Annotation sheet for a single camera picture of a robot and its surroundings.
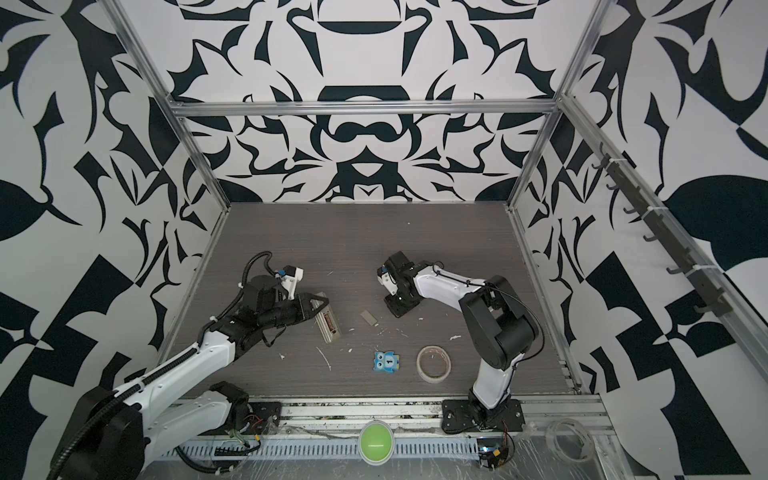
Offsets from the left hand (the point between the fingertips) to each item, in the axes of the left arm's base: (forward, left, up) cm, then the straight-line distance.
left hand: (328, 297), depth 80 cm
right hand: (+3, -19, -12) cm, 23 cm away
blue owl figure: (-13, -15, -12) cm, 23 cm away
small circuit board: (-34, -39, -14) cm, 54 cm away
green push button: (-31, -12, -10) cm, 35 cm away
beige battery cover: (-1, -11, -13) cm, 17 cm away
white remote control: (-5, +1, -3) cm, 6 cm away
